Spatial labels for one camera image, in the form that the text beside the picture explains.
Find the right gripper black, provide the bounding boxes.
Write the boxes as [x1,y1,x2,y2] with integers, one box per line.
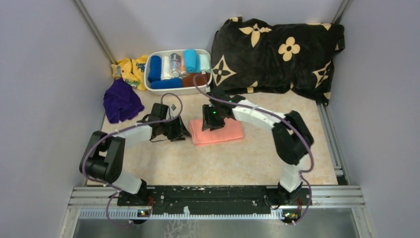
[203,103,226,131]

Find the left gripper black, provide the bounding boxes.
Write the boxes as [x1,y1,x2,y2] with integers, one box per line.
[160,115,192,142]

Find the pink panda towel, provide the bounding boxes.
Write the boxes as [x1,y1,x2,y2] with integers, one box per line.
[189,119,244,146]

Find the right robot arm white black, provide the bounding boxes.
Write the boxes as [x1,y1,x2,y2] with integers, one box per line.
[205,89,314,204]

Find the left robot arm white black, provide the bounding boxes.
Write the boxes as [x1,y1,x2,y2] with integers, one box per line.
[79,103,191,205]

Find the white plastic bin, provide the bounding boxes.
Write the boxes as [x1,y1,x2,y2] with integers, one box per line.
[144,49,212,95]

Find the brown rolled towel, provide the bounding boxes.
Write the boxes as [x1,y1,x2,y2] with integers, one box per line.
[181,73,210,87]

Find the dark blue rolled towel lying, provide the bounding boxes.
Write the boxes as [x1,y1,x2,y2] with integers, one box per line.
[150,77,182,90]

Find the orange rolled towel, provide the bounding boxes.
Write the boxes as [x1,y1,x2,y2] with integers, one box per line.
[180,61,189,77]

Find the white rolled towel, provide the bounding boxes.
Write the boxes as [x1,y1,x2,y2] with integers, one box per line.
[161,56,173,80]

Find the pale mint rolled towel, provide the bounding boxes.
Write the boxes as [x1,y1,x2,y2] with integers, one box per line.
[199,54,210,73]

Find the dark blue rolled towel upright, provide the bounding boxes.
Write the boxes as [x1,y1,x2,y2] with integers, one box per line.
[148,56,162,84]

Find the light blue rolled towel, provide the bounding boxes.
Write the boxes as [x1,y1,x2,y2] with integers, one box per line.
[183,49,197,73]

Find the purple towel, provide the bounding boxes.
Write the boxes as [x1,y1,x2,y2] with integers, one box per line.
[103,78,145,124]

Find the grey blue rolled towel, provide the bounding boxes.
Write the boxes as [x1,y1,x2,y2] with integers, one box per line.
[169,53,181,77]

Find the black floral blanket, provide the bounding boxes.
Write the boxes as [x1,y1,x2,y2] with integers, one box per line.
[210,17,345,105]

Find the yellow patterned cloth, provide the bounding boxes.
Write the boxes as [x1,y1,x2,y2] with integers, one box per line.
[111,55,149,91]

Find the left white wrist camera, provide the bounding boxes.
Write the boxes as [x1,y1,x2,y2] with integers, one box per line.
[166,104,177,119]

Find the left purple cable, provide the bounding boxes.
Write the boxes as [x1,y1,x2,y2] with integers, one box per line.
[80,92,184,228]

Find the purple cable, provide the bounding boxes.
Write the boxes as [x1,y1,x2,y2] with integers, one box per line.
[80,92,184,228]
[192,73,315,226]

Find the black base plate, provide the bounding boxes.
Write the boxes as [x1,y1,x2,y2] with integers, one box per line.
[116,184,312,217]

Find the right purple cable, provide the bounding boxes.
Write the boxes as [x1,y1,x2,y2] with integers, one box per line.
[192,73,315,226]

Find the aluminium frame rail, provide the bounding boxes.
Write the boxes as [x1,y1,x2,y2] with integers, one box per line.
[59,185,376,238]

